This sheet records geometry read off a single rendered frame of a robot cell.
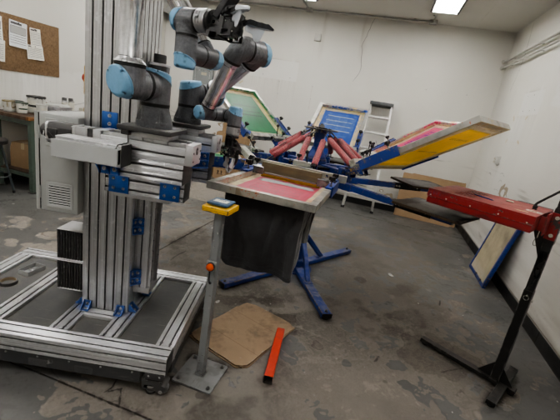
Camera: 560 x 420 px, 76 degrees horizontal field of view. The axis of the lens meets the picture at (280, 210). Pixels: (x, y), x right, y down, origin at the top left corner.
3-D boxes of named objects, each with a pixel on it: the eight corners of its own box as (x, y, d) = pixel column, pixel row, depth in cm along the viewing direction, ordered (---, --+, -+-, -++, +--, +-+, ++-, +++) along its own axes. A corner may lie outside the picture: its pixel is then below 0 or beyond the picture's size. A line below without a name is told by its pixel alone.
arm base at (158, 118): (128, 124, 147) (130, 99, 145) (143, 122, 162) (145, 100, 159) (165, 130, 147) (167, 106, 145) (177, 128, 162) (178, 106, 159)
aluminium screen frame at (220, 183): (314, 213, 172) (316, 206, 171) (206, 187, 185) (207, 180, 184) (336, 188, 246) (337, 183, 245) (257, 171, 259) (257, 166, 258)
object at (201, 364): (209, 395, 179) (233, 214, 153) (171, 380, 184) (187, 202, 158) (227, 367, 200) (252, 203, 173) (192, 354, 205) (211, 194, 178)
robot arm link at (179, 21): (182, 36, 128) (184, 10, 126) (206, 38, 124) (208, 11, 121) (166, 30, 121) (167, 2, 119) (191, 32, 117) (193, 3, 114)
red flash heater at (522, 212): (553, 228, 214) (561, 209, 211) (537, 238, 182) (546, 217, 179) (452, 199, 254) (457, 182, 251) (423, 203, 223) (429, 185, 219)
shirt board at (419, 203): (477, 227, 241) (482, 216, 239) (455, 235, 213) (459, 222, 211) (326, 178, 330) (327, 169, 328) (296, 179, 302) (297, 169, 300)
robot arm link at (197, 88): (173, 102, 199) (175, 76, 195) (193, 104, 209) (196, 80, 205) (186, 104, 191) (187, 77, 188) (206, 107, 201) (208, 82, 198)
